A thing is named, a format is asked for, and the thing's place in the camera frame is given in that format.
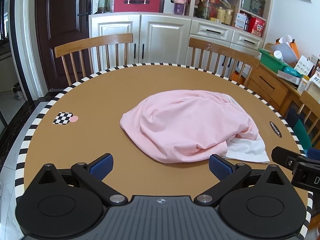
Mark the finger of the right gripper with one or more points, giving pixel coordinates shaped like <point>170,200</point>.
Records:
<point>305,171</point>

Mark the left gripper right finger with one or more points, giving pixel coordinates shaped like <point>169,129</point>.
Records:
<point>231,177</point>

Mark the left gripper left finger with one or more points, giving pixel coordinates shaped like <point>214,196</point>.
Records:
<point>90,176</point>

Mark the pink and white t-shirt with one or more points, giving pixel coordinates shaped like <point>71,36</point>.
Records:
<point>187,126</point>

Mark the wooden side cabinet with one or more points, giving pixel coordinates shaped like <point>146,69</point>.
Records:
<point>279,93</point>

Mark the right wooden chair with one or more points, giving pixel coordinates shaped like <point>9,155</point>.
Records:
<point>220,60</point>

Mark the wooden chair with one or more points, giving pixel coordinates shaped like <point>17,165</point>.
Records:
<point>220,60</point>
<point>91,45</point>

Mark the green plastic basket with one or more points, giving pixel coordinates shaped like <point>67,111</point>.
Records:
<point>271,62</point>

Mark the left wooden chair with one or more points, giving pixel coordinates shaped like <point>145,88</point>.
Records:
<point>91,45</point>

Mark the red snack box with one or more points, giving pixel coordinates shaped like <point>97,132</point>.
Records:
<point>256,26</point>

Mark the white cabinet with shelves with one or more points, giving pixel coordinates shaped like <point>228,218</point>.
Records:
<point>164,36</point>

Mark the dark brown door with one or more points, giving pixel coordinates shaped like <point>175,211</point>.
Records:
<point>59,22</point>

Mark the red storage box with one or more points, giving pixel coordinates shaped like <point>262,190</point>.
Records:
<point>137,5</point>

